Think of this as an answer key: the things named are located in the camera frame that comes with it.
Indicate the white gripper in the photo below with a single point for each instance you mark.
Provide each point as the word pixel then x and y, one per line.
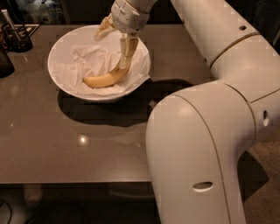
pixel 127 17

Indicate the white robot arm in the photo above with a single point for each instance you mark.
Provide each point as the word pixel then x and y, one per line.
pixel 195 136

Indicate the white ceramic bowl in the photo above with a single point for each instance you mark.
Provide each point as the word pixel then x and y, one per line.
pixel 62 52

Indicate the white paper towel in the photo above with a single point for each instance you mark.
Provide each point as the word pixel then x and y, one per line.
pixel 84 58

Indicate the white stick in holder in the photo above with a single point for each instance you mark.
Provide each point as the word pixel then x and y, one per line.
pixel 10 24

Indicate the dark round object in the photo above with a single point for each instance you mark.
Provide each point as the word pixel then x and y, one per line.
pixel 6 66

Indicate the black wire mesh holder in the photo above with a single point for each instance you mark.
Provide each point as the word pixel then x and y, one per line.
pixel 25 44

